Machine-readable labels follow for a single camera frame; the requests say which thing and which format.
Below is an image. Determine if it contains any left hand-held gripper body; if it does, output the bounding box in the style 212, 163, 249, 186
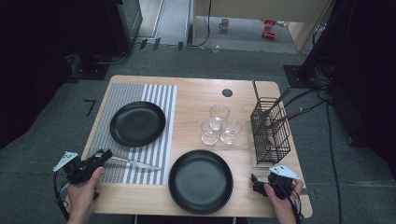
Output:
51, 150, 96, 186

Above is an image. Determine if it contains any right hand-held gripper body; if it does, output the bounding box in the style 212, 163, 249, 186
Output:
266, 164, 302, 201

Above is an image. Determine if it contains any silver knife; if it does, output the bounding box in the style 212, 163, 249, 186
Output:
108, 155, 163, 172

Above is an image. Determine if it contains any black wire cutlery basket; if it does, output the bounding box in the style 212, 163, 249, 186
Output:
249, 79, 292, 165

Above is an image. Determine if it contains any black plate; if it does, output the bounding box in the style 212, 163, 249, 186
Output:
109, 100, 167, 148
167, 149, 234, 216

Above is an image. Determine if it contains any clear drinking glass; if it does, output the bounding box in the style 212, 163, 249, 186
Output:
209, 104, 231, 131
219, 118, 243, 146
200, 119, 220, 147

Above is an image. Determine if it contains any person's right hand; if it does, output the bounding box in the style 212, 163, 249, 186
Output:
263, 180, 304, 224

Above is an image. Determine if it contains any person's left hand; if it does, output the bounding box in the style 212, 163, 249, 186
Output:
65, 166, 106, 221

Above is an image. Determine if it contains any grey striped placemat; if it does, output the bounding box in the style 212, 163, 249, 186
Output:
88, 82, 178, 186

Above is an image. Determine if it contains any black stand base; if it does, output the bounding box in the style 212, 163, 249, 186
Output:
283, 63, 318, 89
68, 53, 110, 81

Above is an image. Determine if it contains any black curtain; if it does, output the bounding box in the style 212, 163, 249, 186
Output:
326, 0, 396, 178
0, 0, 120, 150

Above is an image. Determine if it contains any dark metal cabinet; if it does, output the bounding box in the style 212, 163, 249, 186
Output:
116, 0, 144, 54

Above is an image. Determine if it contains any beige wooden cabinet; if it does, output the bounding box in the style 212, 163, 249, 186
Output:
191, 0, 335, 53

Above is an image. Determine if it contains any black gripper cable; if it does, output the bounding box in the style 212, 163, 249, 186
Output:
51, 171, 71, 220
289, 189, 304, 224

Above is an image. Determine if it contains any long black floor cable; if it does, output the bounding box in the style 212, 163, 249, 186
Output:
323, 92, 344, 224

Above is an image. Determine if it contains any grey-handled utensil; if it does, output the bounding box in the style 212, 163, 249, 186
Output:
262, 88, 292, 120
270, 106, 304, 129

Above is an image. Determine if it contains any grey cable loop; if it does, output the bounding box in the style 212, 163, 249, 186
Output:
92, 50, 130, 65

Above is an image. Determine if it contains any white cable bundle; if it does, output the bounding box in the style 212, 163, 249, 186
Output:
312, 22, 327, 45

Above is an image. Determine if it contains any black hanging cable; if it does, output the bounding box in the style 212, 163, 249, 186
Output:
191, 0, 213, 49

